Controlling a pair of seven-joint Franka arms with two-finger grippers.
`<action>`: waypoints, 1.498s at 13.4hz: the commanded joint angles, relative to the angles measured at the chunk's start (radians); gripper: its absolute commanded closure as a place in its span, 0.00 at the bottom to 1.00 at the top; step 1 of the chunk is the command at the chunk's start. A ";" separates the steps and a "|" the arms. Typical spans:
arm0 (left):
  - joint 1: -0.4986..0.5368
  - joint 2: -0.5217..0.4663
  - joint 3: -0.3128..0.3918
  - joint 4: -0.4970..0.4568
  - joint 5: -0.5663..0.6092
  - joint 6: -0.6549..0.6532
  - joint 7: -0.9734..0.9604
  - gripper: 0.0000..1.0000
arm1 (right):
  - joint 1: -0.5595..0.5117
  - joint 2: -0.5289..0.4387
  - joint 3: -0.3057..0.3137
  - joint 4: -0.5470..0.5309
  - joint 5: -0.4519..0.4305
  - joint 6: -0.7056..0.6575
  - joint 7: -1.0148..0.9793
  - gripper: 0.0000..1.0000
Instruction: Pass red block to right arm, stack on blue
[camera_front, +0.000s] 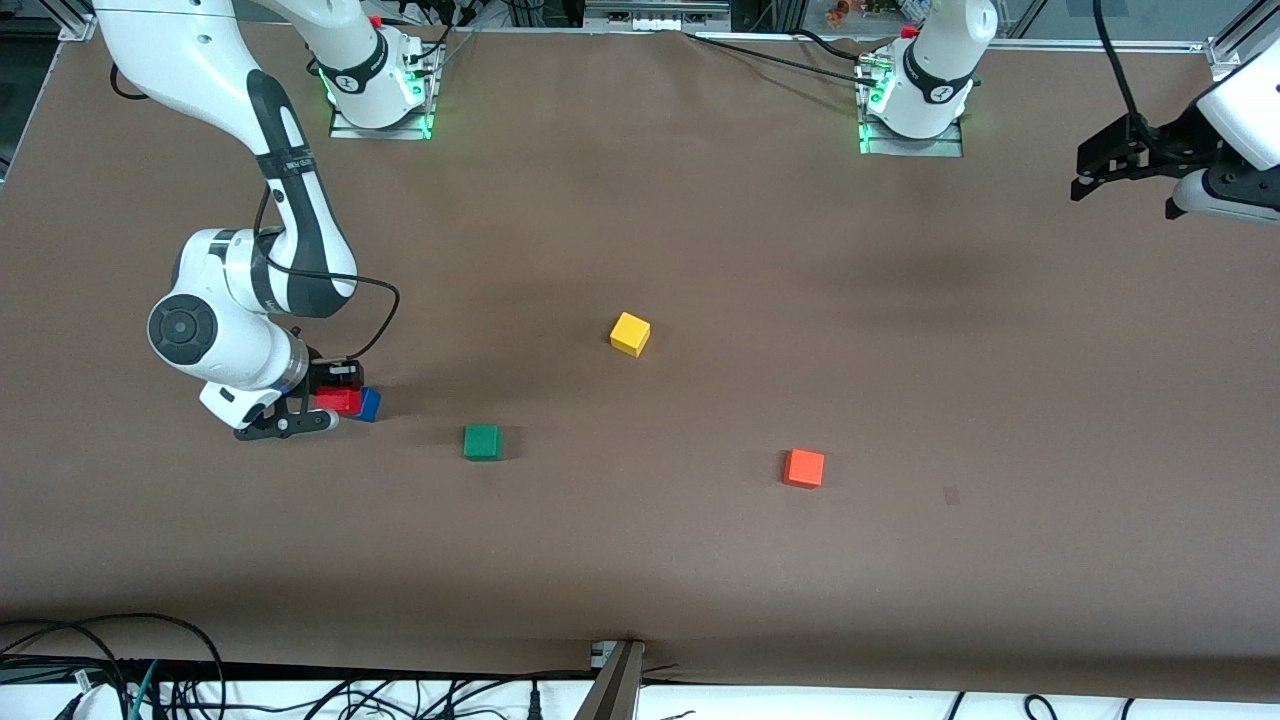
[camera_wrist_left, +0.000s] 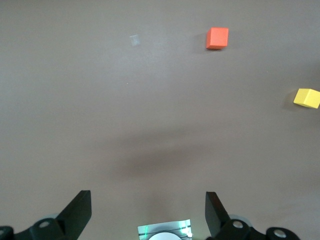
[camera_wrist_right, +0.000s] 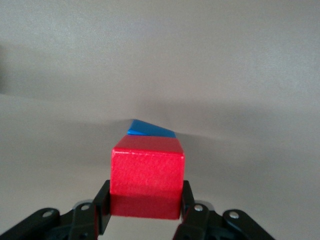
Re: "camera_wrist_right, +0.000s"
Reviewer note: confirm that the red wooden cube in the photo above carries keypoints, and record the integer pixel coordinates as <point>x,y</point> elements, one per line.
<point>147,172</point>

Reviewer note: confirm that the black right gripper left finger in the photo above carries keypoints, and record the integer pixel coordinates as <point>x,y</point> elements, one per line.
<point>82,222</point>

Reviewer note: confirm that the brown paper table cover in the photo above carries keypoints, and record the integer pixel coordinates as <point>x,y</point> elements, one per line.
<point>75,75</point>

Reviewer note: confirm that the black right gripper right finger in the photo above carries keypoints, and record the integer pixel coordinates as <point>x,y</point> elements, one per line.
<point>200,222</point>

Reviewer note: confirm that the blue wooden cube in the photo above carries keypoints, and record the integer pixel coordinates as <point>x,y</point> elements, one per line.
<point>147,130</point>

